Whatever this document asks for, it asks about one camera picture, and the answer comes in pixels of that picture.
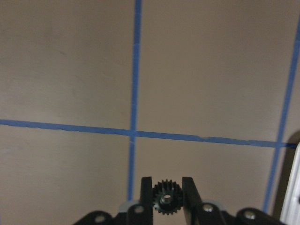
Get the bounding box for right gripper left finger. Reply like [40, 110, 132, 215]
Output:
[140, 177, 153, 225]

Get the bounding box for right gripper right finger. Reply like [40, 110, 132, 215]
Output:
[182, 177, 204, 225]

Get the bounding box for black bearing gear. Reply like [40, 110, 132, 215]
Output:
[152, 180, 183, 215]

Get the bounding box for silver ribbed metal tray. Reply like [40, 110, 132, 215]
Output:
[280, 144, 300, 225]

